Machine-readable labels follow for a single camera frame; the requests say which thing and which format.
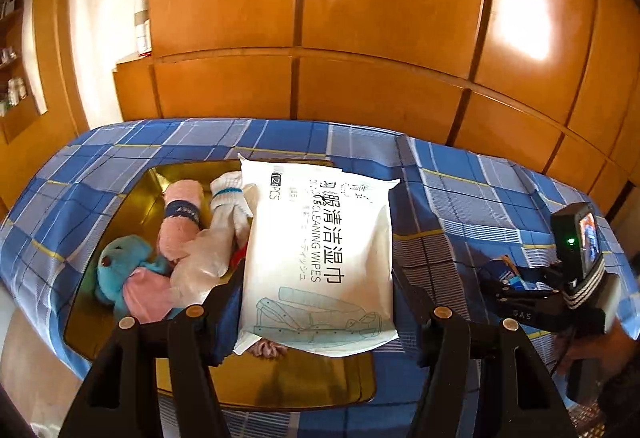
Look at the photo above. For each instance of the wooden wardrobe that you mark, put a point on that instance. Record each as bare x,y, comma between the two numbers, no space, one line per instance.
400,18

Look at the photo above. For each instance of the wooden door with niche shelves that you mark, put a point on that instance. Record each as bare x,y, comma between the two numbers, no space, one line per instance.
55,68

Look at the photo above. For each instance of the person's right hand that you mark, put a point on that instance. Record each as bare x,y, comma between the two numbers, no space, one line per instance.
595,349

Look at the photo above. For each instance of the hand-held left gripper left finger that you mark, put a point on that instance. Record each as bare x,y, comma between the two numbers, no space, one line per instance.
225,318

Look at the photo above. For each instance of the pink towel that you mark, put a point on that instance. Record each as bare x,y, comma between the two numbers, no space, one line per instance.
175,235

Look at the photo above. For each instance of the teal plush toy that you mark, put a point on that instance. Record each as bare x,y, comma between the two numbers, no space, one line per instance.
120,263

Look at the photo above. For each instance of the white item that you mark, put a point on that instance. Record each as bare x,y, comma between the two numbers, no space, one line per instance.
200,263

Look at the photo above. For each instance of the white wet wipes pack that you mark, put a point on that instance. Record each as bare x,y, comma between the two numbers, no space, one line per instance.
320,243

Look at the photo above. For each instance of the white bottle with red cap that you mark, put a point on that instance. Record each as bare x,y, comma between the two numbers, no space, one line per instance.
145,38

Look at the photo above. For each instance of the white socks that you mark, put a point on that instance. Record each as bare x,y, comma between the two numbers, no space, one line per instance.
225,195

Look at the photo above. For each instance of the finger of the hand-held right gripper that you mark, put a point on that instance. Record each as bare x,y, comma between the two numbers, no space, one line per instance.
510,294

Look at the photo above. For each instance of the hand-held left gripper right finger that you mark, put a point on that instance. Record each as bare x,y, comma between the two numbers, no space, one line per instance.
412,313

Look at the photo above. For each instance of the gold tin box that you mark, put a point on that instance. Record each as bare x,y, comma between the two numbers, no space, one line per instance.
300,383

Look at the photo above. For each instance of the small blue packet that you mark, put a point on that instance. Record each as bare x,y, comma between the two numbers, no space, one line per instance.
502,270

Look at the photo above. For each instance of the blue plaid bedsheet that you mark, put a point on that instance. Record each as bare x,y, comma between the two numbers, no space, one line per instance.
450,208

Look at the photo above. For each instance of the red cloth item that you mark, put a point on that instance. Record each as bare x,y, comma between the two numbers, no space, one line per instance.
240,254

